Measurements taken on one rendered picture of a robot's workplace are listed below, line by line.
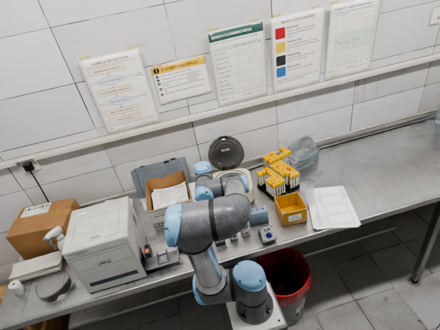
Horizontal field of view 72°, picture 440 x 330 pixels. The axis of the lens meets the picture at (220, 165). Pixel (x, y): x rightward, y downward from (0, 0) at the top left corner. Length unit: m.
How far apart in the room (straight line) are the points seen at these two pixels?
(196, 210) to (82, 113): 1.10
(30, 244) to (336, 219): 1.61
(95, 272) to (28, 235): 0.51
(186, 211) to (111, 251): 0.68
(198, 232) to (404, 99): 1.90
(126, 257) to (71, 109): 0.81
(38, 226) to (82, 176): 0.35
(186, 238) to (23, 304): 1.15
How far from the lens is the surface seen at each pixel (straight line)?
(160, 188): 1.93
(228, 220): 0.81
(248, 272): 1.17
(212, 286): 1.13
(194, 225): 0.81
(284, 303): 1.98
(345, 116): 2.19
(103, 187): 2.01
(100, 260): 1.48
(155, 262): 1.57
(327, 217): 1.68
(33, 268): 1.91
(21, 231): 1.93
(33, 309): 1.79
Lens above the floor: 2.10
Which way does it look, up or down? 35 degrees down
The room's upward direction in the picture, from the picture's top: 11 degrees counter-clockwise
